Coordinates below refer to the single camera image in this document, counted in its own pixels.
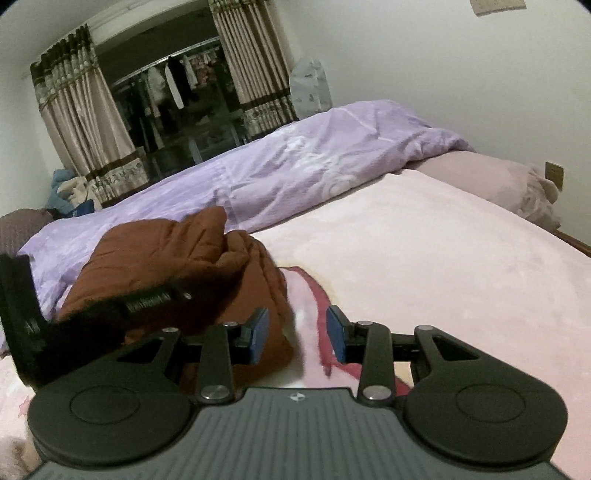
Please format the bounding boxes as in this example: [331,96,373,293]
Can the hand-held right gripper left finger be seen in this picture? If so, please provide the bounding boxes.
[111,308,271,406]

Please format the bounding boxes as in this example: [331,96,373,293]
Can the pink ruffled pillow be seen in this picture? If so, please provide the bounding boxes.
[406,151,561,232]

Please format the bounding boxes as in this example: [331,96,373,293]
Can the pink printed blanket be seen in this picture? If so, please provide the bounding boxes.
[0,171,591,480]

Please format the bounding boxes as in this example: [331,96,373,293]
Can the beige patterned curtain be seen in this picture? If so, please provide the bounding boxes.
[30,23,148,208]
[209,0,300,139]

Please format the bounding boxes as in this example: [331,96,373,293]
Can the row of hanging clothes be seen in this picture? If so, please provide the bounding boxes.
[124,51,222,153]

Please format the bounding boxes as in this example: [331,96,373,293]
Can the mauve quilted headboard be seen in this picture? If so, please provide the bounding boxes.
[0,209,54,254]

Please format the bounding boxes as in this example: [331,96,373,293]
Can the brown padded jacket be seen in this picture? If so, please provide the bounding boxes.
[55,206,296,388]

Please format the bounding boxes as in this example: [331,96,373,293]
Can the covered standing fan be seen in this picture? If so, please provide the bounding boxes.
[288,56,334,121]

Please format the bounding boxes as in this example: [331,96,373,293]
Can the brass wall socket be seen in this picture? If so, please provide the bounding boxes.
[545,161,565,191]

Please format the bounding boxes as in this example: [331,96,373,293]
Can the purple duvet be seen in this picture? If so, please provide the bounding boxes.
[0,99,476,352]

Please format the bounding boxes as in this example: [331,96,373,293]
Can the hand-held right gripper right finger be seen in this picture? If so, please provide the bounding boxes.
[325,305,502,407]

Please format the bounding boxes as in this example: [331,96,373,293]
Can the wooden bed frame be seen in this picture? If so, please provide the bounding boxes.
[551,228,591,258]

